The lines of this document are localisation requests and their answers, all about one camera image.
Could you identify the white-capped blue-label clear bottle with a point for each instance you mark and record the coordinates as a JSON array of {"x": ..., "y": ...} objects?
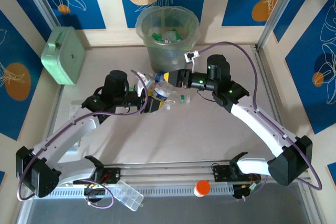
[{"x": 159, "y": 77}]

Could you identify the translucent grey plastic bin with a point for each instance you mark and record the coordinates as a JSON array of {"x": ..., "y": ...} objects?
[{"x": 162, "y": 61}]

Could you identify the green plastic soda bottle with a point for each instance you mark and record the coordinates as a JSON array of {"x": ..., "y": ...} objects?
[
  {"x": 178, "y": 34},
  {"x": 156, "y": 36}
]

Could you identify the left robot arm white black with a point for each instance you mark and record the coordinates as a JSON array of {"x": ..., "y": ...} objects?
[{"x": 65, "y": 134}]

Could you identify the translucent green bin liner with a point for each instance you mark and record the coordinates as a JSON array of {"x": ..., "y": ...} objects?
[{"x": 147, "y": 24}]

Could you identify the clear plastic packet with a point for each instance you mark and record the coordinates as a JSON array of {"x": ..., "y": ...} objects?
[{"x": 74, "y": 110}]

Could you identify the mint green carry case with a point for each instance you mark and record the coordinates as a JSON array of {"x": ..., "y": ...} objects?
[{"x": 63, "y": 56}]

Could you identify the clear plastic organizer box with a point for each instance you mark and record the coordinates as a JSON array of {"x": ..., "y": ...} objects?
[{"x": 128, "y": 195}]

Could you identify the orange-capped white jar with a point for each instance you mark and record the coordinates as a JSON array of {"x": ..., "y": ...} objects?
[{"x": 202, "y": 188}]

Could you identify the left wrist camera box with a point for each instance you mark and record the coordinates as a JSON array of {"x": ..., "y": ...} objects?
[{"x": 140, "y": 86}]

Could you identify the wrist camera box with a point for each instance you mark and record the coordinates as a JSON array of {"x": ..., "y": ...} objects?
[
  {"x": 140, "y": 86},
  {"x": 194, "y": 64}
]

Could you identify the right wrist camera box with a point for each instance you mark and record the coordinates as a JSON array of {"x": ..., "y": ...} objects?
[{"x": 194, "y": 64}]

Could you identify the aluminium mounting rail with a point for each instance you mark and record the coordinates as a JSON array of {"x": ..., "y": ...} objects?
[{"x": 168, "y": 174}]

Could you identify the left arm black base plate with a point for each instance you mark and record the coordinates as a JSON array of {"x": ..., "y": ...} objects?
[{"x": 113, "y": 175}]

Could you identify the aluminium corner post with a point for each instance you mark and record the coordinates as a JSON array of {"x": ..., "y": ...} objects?
[
  {"x": 277, "y": 11},
  {"x": 43, "y": 3}
]

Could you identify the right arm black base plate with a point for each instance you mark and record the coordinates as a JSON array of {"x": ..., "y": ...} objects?
[{"x": 220, "y": 172}]

